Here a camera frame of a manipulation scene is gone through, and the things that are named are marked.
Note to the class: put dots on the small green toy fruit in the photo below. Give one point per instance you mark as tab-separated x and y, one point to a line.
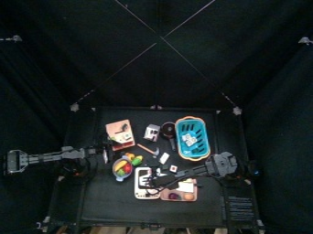
121	172

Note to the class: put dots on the purple toy ball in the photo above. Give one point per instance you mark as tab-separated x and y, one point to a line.
174	196

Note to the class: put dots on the wooden toy hammer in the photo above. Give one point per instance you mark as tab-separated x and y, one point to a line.
148	149

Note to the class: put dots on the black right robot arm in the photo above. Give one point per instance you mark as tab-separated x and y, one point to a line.
212	167

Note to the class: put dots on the grey toy bowl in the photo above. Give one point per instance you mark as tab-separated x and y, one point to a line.
116	170

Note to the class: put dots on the white toy slab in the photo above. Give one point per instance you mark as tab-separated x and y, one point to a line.
187	186

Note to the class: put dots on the salmon sushi toy piece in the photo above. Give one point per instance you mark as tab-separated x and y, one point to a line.
173	168

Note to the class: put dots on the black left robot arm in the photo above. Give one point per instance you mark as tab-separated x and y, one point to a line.
53	156

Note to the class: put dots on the orange toy tray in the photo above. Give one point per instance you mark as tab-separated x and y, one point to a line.
192	196

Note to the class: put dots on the red wooden toy box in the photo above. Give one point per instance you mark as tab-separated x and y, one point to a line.
121	135

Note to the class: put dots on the green toy vegetable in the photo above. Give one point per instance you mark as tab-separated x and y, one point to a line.
138	160

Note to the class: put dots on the teal basket with orange rim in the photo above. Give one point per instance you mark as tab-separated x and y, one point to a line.
193	138

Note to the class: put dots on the orange toy ball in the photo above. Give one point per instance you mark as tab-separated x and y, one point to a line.
188	197

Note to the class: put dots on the red toy fruit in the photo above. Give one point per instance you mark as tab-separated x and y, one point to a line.
128	168

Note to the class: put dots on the white toy rice block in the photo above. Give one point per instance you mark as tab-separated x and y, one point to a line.
164	158

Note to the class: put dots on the white text label sticker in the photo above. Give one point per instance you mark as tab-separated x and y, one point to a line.
241	208

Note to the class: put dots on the black toy pot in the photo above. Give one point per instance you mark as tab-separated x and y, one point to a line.
168	130

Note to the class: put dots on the yellow toy banana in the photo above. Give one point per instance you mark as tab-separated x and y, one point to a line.
121	165

